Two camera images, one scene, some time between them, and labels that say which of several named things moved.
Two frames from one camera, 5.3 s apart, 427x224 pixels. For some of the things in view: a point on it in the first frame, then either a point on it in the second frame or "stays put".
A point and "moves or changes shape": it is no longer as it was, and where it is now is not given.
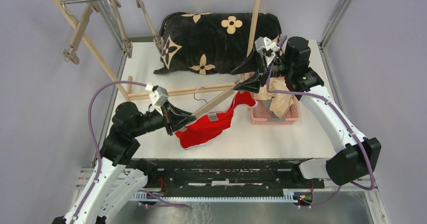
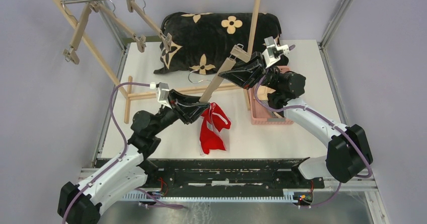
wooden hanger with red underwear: [212, 102] to [238, 55]
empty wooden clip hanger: [70, 55] stays put
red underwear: [207, 128] moves or changes shape
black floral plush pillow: [211, 43] stays put
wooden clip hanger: [128, 46] to [108, 6]
